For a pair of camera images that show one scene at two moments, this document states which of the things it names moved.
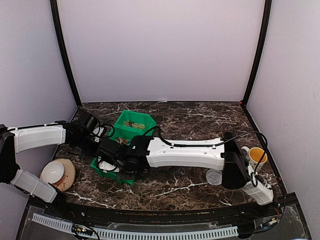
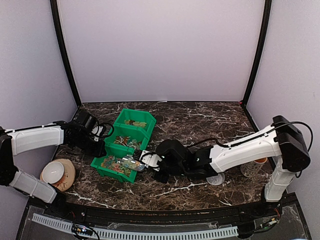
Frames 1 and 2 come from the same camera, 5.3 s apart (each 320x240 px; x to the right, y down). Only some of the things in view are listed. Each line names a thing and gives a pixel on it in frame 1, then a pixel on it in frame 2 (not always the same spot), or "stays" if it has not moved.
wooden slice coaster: [69, 175] stays
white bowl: [53, 172] stays
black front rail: [62, 208] stays
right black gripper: [131, 175] -> [163, 179]
